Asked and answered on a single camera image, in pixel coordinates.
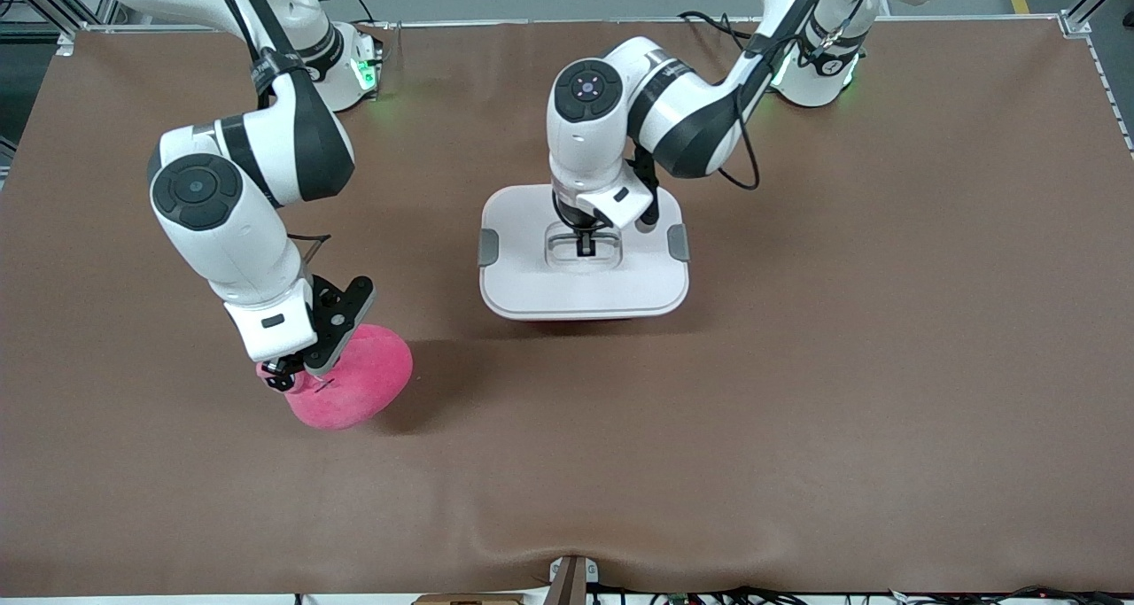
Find white box lid grey latches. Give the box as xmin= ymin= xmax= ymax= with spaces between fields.
xmin=478 ymin=184 xmax=690 ymax=321

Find pink plush toy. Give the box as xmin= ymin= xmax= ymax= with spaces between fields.
xmin=257 ymin=323 xmax=414 ymax=431

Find brown table mat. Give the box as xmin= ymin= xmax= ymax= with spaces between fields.
xmin=0 ymin=19 xmax=1134 ymax=597

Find black base cable bundle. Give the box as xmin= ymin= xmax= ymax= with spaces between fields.
xmin=678 ymin=10 xmax=754 ymax=57

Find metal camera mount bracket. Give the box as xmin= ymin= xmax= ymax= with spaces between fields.
xmin=548 ymin=555 xmax=599 ymax=605

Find aluminium frame profile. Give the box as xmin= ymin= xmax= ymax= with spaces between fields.
xmin=0 ymin=0 xmax=116 ymax=35
xmin=1059 ymin=0 xmax=1134 ymax=39

